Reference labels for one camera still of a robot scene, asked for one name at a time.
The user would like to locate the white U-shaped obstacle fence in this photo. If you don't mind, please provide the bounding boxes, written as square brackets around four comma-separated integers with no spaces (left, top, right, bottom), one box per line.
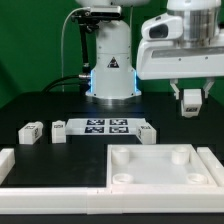
[0,147,224,214]

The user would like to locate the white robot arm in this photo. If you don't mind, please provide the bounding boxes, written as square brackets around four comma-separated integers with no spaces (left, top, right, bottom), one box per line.
[76,0,224,99]

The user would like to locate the white cable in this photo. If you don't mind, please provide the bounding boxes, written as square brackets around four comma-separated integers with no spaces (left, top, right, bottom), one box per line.
[60,6,91,93]

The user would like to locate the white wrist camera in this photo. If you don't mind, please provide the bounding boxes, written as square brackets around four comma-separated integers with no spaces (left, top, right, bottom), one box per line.
[141,13,173,41]

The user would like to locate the black camera on stand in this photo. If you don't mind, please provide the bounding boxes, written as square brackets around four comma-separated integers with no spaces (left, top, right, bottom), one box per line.
[71,6,122,69]

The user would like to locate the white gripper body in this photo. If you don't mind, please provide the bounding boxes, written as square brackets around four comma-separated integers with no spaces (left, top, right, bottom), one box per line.
[136,37,224,80]

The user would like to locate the white square tabletop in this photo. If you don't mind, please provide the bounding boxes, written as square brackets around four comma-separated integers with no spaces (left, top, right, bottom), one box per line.
[107,144,217,187]

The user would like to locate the white marker base plate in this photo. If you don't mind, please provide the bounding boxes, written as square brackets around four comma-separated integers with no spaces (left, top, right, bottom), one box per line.
[66,118,146,135]

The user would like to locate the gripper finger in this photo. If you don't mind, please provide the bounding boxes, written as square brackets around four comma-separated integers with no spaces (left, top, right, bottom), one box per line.
[203,77,215,97]
[170,79,180,100]

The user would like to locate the black cables at base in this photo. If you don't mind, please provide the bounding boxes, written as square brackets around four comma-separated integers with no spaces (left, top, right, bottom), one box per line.
[42,73,92,93]

